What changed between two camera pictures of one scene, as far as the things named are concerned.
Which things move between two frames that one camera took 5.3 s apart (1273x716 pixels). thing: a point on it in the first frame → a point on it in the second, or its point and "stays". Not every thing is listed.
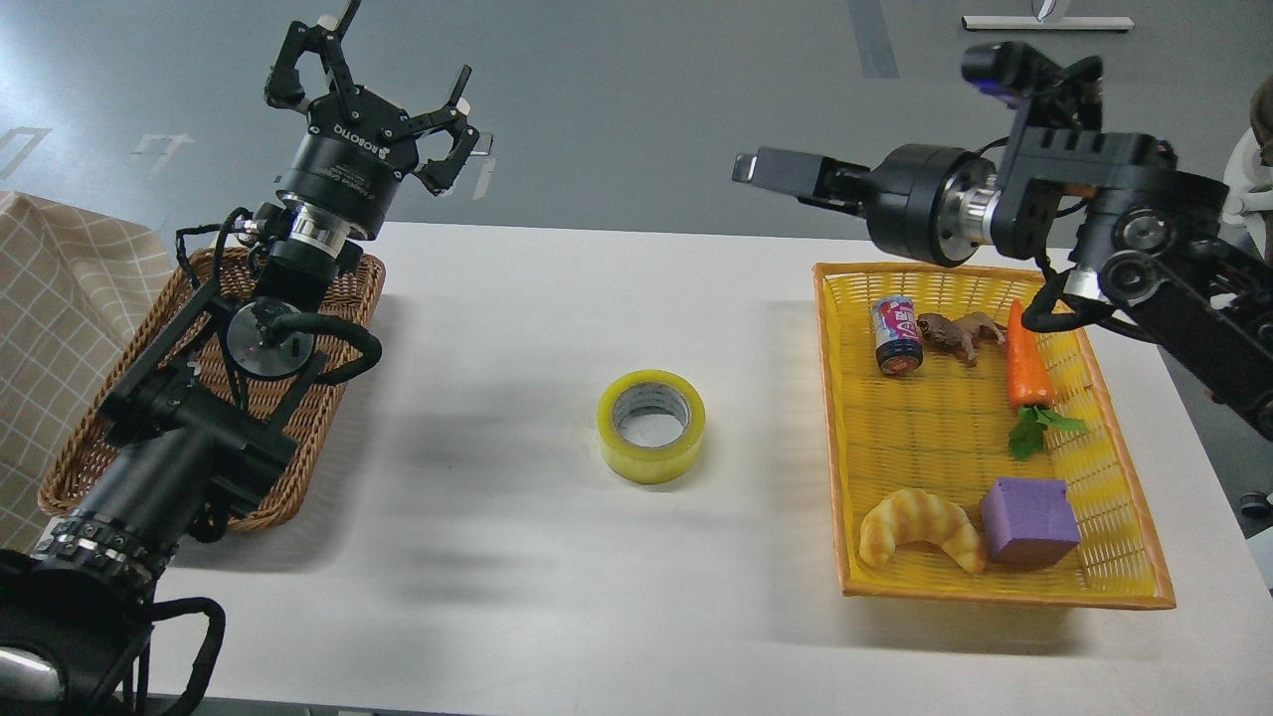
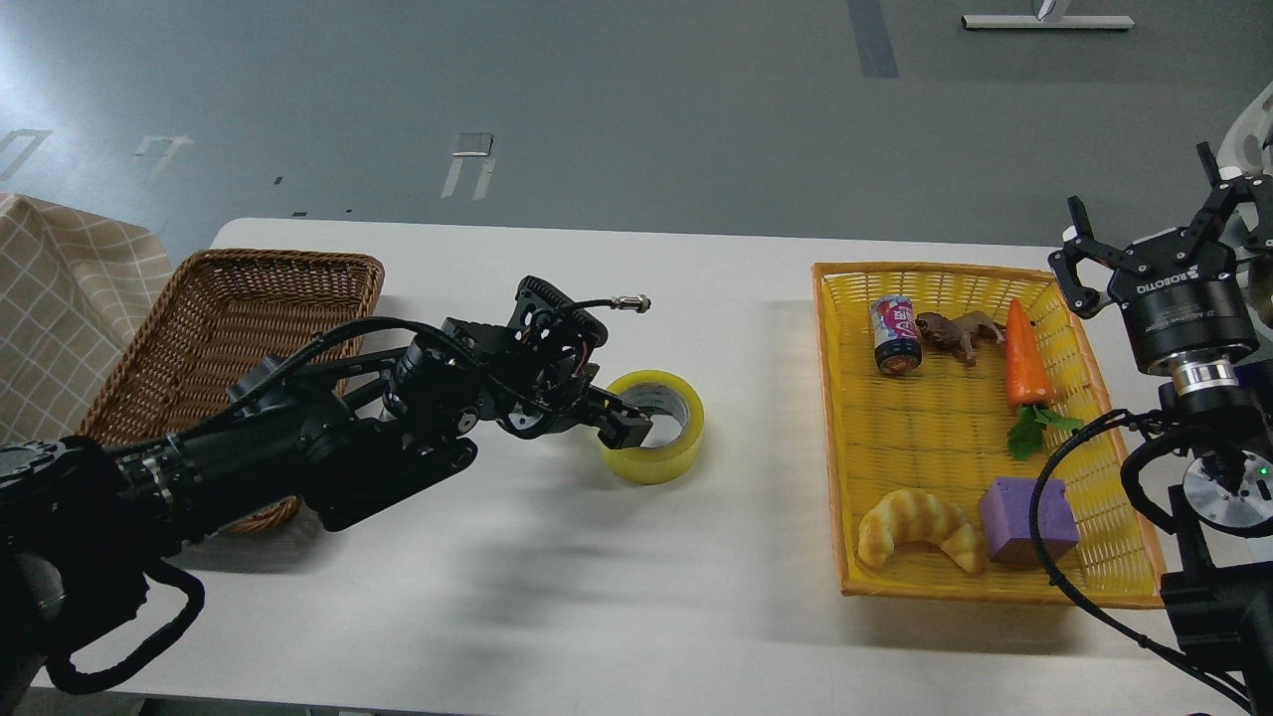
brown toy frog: (958, 334) stays
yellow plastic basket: (972, 457) stays
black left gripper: (349, 169) → (539, 376)
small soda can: (897, 334) stays
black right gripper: (933, 203) → (1189, 318)
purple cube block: (1028, 521) stays
